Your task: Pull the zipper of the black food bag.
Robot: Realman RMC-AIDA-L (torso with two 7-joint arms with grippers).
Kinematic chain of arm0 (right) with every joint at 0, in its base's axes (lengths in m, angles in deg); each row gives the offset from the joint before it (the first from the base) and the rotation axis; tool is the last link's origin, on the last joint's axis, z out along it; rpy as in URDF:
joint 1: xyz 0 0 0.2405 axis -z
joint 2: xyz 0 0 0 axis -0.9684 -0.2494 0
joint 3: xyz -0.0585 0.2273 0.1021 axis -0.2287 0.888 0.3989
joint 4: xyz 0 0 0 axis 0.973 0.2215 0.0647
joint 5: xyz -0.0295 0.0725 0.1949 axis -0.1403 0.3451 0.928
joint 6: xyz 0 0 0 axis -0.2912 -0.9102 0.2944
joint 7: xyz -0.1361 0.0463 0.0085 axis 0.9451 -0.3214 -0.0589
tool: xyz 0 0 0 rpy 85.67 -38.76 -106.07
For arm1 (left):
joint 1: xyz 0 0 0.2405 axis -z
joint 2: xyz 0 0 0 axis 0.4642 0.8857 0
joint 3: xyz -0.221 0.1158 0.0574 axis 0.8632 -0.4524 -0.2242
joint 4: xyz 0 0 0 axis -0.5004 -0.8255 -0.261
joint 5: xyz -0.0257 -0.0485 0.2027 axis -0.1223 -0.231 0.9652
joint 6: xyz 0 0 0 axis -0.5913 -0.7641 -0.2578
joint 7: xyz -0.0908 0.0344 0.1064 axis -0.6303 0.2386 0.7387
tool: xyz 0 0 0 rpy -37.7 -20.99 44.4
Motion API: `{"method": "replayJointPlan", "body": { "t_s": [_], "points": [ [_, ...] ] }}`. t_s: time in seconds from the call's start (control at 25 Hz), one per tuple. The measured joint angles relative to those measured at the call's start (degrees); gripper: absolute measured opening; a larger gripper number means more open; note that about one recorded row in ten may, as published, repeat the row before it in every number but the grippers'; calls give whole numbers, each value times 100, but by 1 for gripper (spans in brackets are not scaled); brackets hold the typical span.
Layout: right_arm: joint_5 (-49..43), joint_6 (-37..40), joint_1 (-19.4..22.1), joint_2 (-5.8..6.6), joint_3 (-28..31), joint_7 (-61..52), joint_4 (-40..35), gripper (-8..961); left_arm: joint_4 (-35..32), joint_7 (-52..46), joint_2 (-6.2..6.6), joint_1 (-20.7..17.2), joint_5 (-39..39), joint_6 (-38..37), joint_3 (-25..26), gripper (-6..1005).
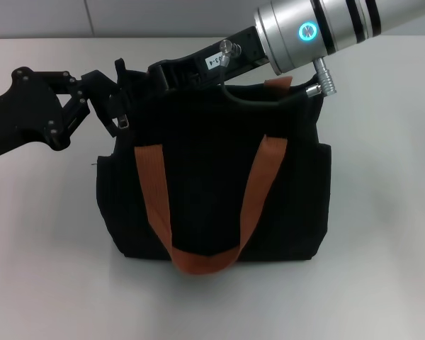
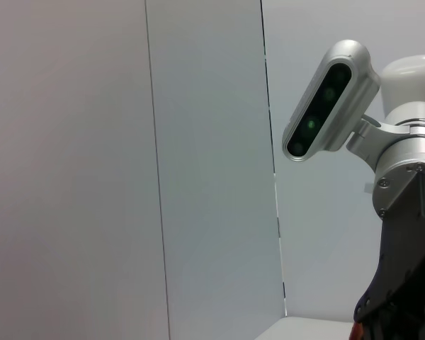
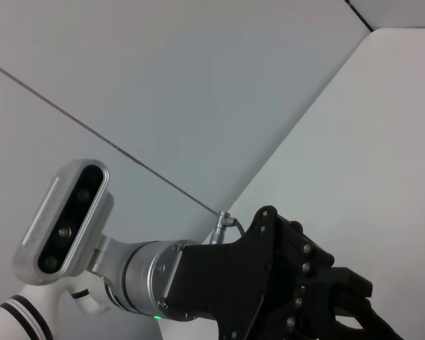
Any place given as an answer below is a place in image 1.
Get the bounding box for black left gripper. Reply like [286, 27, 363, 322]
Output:
[0, 66, 129, 163]

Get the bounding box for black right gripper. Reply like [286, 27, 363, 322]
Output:
[147, 25, 271, 92]

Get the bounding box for black food bag brown handles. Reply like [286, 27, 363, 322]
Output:
[90, 57, 333, 276]

